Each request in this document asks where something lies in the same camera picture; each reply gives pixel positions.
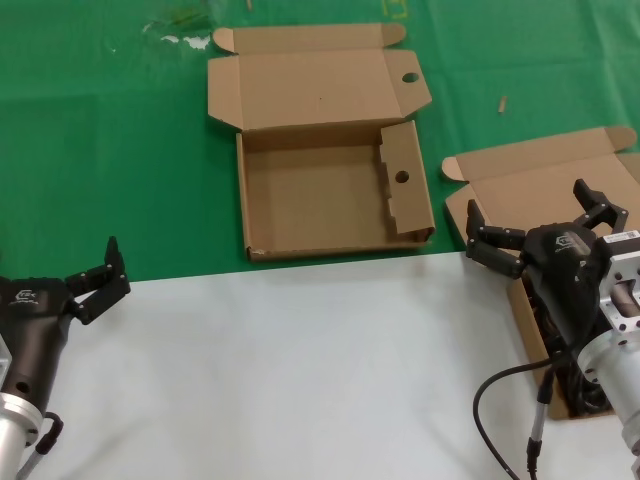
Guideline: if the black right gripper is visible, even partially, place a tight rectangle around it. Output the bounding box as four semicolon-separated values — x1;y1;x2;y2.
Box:
464;178;630;347

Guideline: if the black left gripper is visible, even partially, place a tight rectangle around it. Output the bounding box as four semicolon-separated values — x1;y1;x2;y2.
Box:
0;236;132;409

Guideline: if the open brown cardboard box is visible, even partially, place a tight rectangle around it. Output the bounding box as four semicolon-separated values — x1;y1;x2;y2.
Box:
441;125;640;421

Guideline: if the cardboard box with holed divider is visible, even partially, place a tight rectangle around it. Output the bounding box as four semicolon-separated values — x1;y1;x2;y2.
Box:
206;22;437;264

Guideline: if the green table cloth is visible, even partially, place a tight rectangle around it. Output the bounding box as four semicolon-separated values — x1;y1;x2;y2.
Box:
0;0;640;284

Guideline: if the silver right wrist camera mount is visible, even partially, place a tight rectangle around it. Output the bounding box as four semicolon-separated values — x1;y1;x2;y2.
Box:
598;228;640;347

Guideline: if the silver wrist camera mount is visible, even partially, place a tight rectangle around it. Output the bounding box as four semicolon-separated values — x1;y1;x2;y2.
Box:
0;338;14;382
598;228;640;347

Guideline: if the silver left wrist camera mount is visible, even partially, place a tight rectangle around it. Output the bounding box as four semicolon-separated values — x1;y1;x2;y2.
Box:
0;338;14;382

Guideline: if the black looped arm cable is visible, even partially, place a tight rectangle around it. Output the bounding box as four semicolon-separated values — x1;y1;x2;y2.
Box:
14;410;65;480

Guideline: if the pile of black power cables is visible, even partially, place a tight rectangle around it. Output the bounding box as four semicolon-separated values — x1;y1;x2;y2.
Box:
524;279;619;417

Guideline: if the black cable with silver connector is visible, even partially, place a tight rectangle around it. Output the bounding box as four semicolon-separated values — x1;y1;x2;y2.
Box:
473;344;601;480

